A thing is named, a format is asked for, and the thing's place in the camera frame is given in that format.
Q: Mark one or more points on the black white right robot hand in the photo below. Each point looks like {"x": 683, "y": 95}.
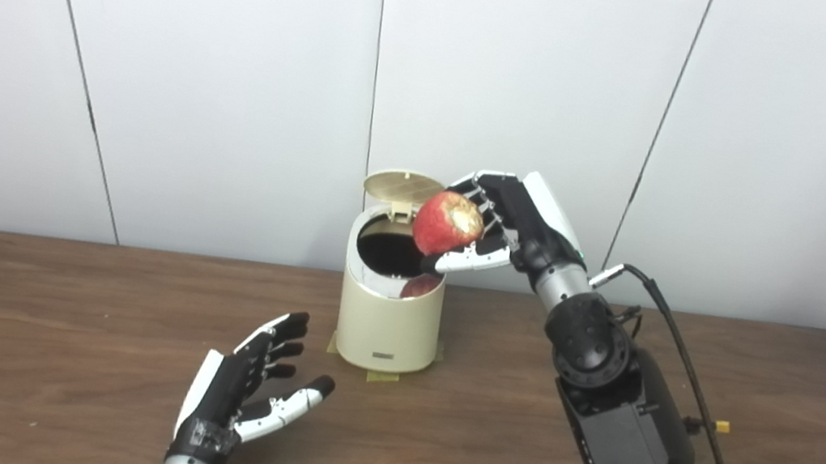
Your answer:
{"x": 537, "y": 222}

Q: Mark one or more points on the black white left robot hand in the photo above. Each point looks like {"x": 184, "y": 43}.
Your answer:
{"x": 220, "y": 400}

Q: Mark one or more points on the red apple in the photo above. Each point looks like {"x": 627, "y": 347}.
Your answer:
{"x": 442, "y": 228}

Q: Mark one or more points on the cream round bin lid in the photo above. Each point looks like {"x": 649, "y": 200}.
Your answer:
{"x": 399, "y": 185}

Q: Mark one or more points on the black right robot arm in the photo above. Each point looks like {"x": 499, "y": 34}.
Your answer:
{"x": 621, "y": 427}

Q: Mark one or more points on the cream-colored cylindrical bin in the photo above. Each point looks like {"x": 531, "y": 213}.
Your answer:
{"x": 386, "y": 326}

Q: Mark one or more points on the yellow masking tape piece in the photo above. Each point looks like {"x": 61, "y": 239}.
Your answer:
{"x": 333, "y": 343}
{"x": 382, "y": 376}

